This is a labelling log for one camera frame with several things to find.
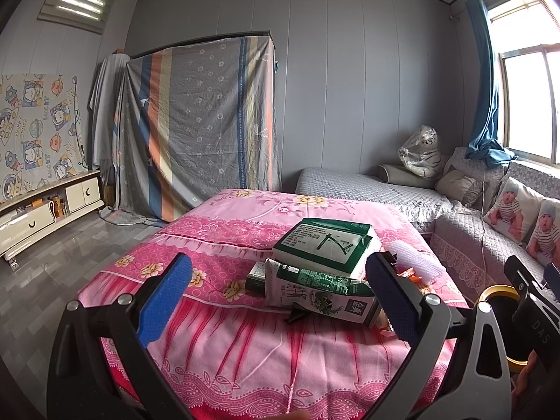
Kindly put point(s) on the green white book box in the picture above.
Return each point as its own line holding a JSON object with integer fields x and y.
{"x": 336, "y": 247}

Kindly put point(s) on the white TV cabinet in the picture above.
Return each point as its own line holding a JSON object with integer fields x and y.
{"x": 29, "y": 218}

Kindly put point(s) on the pink floral tablecloth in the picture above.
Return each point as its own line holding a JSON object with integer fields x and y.
{"x": 223, "y": 352}

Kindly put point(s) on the blue curtain left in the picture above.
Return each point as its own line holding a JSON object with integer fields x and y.
{"x": 483, "y": 144}

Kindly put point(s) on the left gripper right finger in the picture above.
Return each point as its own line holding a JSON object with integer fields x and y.
{"x": 476, "y": 384}

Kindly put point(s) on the striped grey sheet cover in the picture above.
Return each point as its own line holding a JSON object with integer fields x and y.
{"x": 192, "y": 121}

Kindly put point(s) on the baby print pillow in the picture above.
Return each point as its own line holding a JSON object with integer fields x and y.
{"x": 515, "y": 210}
{"x": 545, "y": 239}

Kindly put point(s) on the grey cushion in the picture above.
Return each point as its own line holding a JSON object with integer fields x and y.
{"x": 459, "y": 187}

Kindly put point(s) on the window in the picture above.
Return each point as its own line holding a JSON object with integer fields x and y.
{"x": 526, "y": 41}

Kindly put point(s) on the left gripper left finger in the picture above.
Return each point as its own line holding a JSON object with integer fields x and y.
{"x": 80, "y": 383}

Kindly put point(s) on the left baby print pillow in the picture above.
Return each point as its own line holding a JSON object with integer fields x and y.
{"x": 515, "y": 210}

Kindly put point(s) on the grey quilted corner sofa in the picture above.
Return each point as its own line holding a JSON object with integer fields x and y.
{"x": 473, "y": 252}

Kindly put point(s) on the grey bolster pillow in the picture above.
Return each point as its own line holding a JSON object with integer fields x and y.
{"x": 398, "y": 175}

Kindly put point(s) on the right baby print pillow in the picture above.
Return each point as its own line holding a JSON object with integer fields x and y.
{"x": 545, "y": 239}

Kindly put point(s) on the green white milk carton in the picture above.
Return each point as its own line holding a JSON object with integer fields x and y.
{"x": 320, "y": 293}

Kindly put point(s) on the cartoon print wall cloth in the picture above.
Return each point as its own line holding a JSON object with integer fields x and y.
{"x": 41, "y": 132}

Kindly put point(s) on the yellow rimmed trash bin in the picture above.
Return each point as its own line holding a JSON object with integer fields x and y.
{"x": 504, "y": 300}

